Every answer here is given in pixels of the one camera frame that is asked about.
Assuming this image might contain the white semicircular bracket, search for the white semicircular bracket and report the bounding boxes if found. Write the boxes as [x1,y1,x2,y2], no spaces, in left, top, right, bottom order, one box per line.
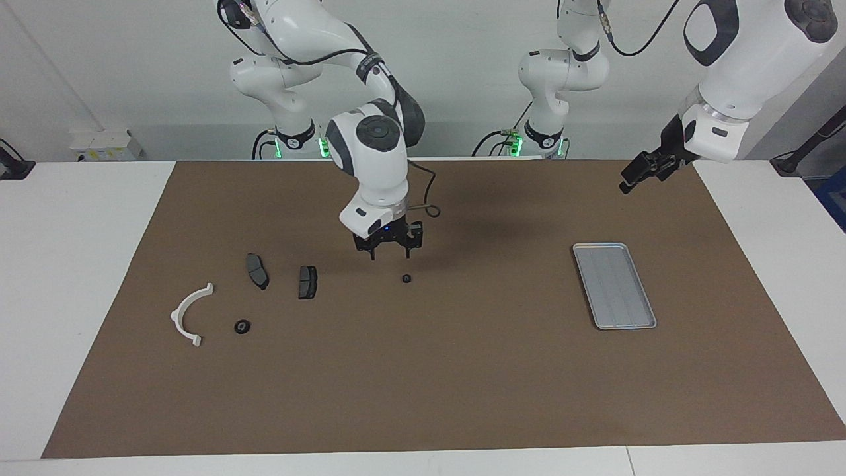
[170,282,215,348]

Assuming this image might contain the brown table mat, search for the brown table mat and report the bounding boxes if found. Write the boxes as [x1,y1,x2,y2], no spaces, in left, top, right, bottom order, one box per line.
[41,157,846,459]

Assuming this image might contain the blue crate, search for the blue crate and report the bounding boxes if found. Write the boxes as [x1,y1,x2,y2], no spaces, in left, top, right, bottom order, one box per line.
[814,165,846,233]

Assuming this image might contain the black table clamp mount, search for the black table clamp mount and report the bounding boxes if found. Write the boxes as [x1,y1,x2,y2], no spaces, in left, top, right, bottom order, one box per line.
[0,138,36,180]

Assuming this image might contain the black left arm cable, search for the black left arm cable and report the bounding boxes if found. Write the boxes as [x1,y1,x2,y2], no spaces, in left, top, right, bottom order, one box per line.
[555,0,683,58]

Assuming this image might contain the tapered dark brake pad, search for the tapered dark brake pad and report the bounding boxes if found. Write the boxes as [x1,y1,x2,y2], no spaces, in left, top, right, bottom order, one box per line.
[245,253,270,291]

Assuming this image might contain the black angled stand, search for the black angled stand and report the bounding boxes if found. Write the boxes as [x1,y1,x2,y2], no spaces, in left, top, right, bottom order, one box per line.
[770,104,846,178]

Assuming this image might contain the silver metal tray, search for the silver metal tray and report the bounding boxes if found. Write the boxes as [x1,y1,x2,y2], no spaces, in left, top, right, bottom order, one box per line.
[572,242,658,331]

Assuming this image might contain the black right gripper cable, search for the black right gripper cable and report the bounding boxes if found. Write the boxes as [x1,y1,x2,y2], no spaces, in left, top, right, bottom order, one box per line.
[221,0,442,229]

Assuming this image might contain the white wall socket box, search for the white wall socket box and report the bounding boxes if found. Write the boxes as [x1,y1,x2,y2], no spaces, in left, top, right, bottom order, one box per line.
[69,129,143,163]

